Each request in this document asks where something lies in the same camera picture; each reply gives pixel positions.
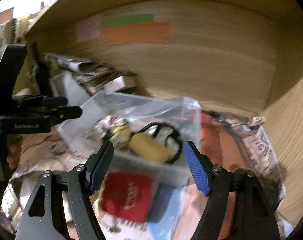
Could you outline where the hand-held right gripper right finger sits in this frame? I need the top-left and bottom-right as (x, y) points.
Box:
(183, 141), (278, 240)

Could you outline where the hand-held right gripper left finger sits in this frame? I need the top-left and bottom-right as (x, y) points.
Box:
(15, 140), (114, 240)

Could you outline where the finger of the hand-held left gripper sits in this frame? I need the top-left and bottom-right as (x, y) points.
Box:
(43, 106), (82, 127)
(15, 95), (68, 110)

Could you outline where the yellow soft toy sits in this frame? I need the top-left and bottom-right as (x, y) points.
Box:
(128, 132), (169, 164)

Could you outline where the clear plastic storage box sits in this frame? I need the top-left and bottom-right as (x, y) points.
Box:
(58, 91), (202, 188)

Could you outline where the small colourful soft toy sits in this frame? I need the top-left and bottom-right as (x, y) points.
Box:
(84, 114), (132, 146)

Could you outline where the white box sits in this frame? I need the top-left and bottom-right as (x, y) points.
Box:
(49, 73), (93, 107)

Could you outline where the orange-red cloth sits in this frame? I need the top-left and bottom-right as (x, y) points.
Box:
(199, 112), (245, 177)

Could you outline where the red pouch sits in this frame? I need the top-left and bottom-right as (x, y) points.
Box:
(100, 171), (154, 223)

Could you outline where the brown patterned blanket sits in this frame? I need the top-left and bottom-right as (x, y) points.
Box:
(8, 127), (94, 182)

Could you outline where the stack of magazines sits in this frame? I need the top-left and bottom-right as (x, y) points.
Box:
(43, 52), (137, 93)

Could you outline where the blue cloth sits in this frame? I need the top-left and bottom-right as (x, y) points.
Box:
(146, 184), (185, 240)

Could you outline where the clear plastic bag with print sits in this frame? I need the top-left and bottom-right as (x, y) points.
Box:
(204, 110), (288, 207)

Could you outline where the pink paper note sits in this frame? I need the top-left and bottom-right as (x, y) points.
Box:
(76, 19), (102, 42)

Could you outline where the small paper tag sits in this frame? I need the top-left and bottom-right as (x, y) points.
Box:
(250, 115), (266, 127)

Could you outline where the orange paper note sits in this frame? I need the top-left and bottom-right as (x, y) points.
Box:
(104, 22), (172, 46)

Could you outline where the green paper note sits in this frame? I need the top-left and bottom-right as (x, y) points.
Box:
(105, 14), (155, 27)

